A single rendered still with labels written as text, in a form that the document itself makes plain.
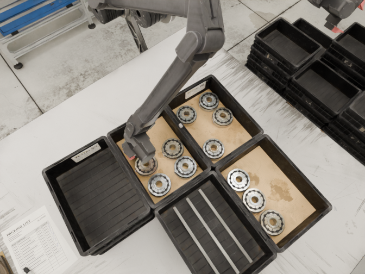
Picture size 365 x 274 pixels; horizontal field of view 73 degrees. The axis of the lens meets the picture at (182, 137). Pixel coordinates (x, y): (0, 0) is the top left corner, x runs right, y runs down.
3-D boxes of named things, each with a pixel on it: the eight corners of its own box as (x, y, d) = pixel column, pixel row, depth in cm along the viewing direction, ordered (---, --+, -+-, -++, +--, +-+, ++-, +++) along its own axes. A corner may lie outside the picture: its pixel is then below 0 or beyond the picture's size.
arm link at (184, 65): (216, 23, 60) (188, 23, 52) (230, 42, 59) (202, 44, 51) (143, 118, 90) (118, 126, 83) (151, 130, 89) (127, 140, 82)
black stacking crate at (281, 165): (210, 176, 115) (213, 169, 105) (258, 143, 123) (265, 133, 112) (269, 254, 102) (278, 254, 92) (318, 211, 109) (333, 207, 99)
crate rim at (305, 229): (212, 170, 107) (213, 168, 105) (264, 134, 114) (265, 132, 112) (277, 255, 93) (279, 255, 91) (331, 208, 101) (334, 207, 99)
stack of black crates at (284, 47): (240, 74, 223) (253, 34, 182) (262, 57, 231) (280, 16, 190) (274, 103, 211) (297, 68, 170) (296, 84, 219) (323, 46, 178)
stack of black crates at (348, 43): (303, 78, 222) (332, 39, 181) (324, 61, 230) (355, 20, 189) (341, 108, 210) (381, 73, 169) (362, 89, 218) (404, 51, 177)
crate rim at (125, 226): (42, 172, 105) (39, 170, 103) (106, 136, 113) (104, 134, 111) (83, 259, 92) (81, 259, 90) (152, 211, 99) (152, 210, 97)
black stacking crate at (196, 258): (155, 214, 108) (153, 210, 98) (209, 176, 115) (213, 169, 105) (211, 303, 95) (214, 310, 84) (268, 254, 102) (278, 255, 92)
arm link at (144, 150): (148, 113, 87) (128, 120, 81) (168, 138, 84) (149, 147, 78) (138, 134, 95) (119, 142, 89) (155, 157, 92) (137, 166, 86)
